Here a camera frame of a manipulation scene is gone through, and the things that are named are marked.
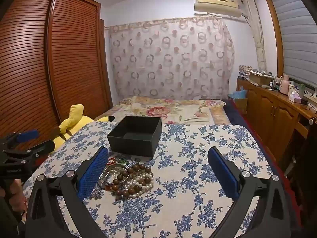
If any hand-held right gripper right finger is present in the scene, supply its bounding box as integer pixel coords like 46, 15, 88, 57
207, 146, 293, 238

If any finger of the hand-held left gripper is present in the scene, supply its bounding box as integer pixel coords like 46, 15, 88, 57
4, 140, 55, 165
0, 130, 40, 152

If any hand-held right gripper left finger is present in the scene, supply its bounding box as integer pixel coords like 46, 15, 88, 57
25, 146, 109, 238

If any silver metal bangle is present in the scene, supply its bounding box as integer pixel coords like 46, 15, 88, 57
102, 165, 130, 187

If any black box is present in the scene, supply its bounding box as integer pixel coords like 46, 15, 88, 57
107, 116, 162, 157

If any brown wooden bead bracelet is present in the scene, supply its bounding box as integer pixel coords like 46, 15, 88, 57
111, 164, 154, 199

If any white pearl necklace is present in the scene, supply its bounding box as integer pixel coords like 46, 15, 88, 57
123, 174, 154, 199

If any yellow plush toy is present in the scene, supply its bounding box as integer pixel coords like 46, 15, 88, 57
53, 104, 116, 152

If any blue floral tablecloth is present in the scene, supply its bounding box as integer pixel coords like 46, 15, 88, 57
22, 123, 274, 238

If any dark blue blanket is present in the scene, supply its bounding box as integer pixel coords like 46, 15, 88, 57
222, 99, 288, 179

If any brown slatted wooden wardrobe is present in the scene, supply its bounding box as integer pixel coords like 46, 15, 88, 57
0, 0, 113, 152

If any blue bag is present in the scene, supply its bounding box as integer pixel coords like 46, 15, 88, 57
228, 90, 248, 115

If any wooden sideboard cabinet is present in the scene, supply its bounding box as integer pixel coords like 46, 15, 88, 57
236, 77, 317, 171

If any floral bedsheet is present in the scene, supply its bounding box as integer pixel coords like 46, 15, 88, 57
95, 96, 227, 125

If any cluttered cardboard box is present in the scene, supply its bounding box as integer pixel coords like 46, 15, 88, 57
238, 65, 273, 86

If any tissue box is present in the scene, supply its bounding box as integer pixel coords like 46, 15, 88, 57
289, 90, 302, 104

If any pink thermos jug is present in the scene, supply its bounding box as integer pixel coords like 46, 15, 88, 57
280, 75, 290, 95

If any tied beige curtain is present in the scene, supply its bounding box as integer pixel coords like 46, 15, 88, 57
241, 0, 268, 73

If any grey window blind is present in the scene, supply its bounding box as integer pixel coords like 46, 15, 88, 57
269, 0, 317, 90

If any sheer ring-patterned curtain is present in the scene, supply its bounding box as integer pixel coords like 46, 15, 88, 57
106, 17, 235, 101

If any beige wall air conditioner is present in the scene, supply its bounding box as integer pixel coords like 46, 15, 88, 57
194, 0, 242, 18

